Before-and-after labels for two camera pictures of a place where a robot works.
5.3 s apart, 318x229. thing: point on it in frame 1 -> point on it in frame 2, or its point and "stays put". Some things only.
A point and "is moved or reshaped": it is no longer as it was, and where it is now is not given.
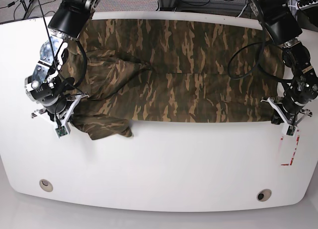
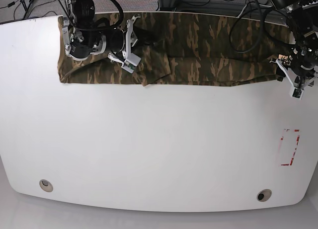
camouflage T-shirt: x=171 y=70 is moved or reshaped
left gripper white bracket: x=41 y=114 -> x=130 y=60
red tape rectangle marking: x=294 y=149 stays put
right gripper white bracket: x=289 y=128 -> x=298 y=85
